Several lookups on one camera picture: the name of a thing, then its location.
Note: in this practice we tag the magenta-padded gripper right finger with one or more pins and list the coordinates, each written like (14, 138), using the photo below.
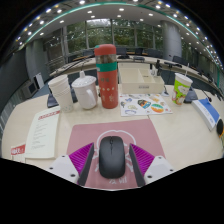
(141, 159)

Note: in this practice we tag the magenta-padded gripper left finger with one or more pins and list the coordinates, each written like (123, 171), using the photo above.
(81, 158)

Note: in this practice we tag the dark grey computer mouse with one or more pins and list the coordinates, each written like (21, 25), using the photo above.
(112, 158)

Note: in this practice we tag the pink printed mouse pad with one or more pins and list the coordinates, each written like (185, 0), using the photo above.
(86, 133)

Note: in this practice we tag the white sheet with red header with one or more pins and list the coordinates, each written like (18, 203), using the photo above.
(42, 133)

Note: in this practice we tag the colourful sticker sheet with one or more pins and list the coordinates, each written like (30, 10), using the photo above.
(145, 105)

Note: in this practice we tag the red and white leaflet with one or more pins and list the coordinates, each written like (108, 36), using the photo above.
(18, 150)

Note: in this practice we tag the white lidded mug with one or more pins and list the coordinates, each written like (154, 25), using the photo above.
(85, 93)

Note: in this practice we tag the beige desk organizer box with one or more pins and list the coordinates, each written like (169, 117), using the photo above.
(141, 81)

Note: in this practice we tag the green and white drink cup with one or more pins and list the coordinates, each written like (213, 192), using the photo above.
(181, 91)

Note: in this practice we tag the red bottle with green band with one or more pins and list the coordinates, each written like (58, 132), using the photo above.
(107, 83)

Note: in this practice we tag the blue and white book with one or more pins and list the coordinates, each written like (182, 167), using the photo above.
(206, 113)

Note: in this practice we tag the white computer unit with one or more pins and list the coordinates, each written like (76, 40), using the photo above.
(31, 87)

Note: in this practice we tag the long curved conference table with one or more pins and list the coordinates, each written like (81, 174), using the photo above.
(146, 60)

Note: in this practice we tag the dark office chairs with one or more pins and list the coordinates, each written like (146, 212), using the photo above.
(153, 53)

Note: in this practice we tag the ceiling lights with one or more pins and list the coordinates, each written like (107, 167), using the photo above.
(121, 9)

